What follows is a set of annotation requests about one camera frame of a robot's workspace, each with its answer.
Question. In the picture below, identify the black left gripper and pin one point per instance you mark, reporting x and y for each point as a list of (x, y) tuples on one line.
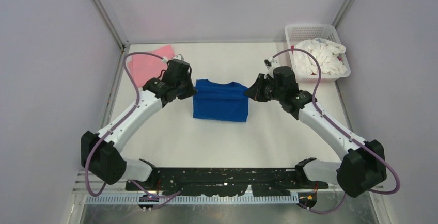
[(190, 92)]

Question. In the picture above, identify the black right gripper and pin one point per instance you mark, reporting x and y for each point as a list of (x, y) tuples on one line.
[(256, 92)]

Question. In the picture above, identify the blue printed t shirt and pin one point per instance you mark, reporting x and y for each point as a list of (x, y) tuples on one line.
[(222, 102)]

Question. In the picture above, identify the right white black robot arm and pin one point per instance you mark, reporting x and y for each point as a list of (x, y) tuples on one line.
[(361, 164)]

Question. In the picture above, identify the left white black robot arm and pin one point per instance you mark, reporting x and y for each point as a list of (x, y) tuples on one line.
[(101, 151)]

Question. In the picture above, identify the pink folded t shirt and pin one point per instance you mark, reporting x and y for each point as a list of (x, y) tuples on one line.
[(145, 67)]

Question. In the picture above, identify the white crumpled t shirt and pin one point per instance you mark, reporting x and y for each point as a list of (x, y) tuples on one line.
[(326, 52)]

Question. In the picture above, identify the white plastic laundry basket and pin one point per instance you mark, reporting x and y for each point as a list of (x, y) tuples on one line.
[(297, 33)]

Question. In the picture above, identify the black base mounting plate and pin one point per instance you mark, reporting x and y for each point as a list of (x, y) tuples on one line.
[(225, 182)]

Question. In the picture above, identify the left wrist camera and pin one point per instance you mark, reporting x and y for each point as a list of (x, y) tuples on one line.
[(178, 57)]

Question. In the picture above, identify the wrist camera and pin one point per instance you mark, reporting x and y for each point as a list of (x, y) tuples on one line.
[(178, 57), (271, 64)]

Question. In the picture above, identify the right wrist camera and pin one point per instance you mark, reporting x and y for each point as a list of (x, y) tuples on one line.
[(271, 64)]

